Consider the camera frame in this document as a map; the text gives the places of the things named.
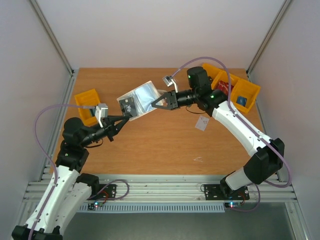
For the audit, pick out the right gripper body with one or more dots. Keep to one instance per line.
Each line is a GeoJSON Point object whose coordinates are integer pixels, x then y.
{"type": "Point", "coordinates": [171, 100]}

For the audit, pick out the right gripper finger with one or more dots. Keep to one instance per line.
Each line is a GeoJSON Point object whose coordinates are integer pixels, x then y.
{"type": "Point", "coordinates": [163, 99]}
{"type": "Point", "coordinates": [160, 105]}

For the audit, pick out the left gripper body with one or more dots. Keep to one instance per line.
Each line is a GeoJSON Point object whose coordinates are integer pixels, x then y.
{"type": "Point", "coordinates": [108, 128]}

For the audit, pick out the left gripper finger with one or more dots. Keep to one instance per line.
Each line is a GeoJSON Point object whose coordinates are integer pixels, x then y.
{"type": "Point", "coordinates": [119, 124]}
{"type": "Point", "coordinates": [117, 118]}

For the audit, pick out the teal credit card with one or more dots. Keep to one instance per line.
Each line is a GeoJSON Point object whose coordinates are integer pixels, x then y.
{"type": "Point", "coordinates": [92, 112]}

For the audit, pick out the beige card holder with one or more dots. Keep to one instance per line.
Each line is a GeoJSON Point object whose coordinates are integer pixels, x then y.
{"type": "Point", "coordinates": [143, 95]}

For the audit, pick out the white patterned card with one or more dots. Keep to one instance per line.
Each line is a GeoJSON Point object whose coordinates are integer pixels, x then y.
{"type": "Point", "coordinates": [202, 123]}

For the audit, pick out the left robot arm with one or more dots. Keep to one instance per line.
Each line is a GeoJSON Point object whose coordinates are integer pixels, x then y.
{"type": "Point", "coordinates": [68, 188]}

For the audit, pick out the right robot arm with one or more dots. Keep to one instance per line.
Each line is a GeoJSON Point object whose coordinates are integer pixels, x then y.
{"type": "Point", "coordinates": [266, 154]}

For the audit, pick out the yellow bin with black cards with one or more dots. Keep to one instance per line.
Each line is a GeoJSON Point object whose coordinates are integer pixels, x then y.
{"type": "Point", "coordinates": [212, 71]}

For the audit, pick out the red cards stack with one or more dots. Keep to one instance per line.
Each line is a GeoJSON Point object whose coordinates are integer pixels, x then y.
{"type": "Point", "coordinates": [223, 86]}

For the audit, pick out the yellow bin with red cards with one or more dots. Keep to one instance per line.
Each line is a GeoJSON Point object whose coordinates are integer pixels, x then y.
{"type": "Point", "coordinates": [224, 77]}

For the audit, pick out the blue card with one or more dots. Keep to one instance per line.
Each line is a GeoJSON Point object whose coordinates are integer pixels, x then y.
{"type": "Point", "coordinates": [241, 101]}

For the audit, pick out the yellow bin with blue card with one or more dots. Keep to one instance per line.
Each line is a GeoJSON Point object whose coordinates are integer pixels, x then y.
{"type": "Point", "coordinates": [244, 94]}

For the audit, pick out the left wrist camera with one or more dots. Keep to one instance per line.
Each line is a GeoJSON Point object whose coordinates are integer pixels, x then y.
{"type": "Point", "coordinates": [101, 111]}

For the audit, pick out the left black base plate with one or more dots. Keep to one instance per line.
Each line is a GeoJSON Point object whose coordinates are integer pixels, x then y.
{"type": "Point", "coordinates": [109, 191]}

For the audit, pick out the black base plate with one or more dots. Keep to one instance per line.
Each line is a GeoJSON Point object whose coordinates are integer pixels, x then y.
{"type": "Point", "coordinates": [109, 191]}
{"type": "Point", "coordinates": [212, 192]}

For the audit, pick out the aluminium rail frame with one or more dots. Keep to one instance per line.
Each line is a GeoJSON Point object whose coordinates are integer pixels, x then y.
{"type": "Point", "coordinates": [180, 189]}

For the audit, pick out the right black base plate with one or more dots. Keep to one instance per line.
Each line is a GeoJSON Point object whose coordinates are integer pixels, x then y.
{"type": "Point", "coordinates": [212, 192]}

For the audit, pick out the grey slotted cable duct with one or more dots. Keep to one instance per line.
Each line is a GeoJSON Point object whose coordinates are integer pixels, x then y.
{"type": "Point", "coordinates": [139, 208]}

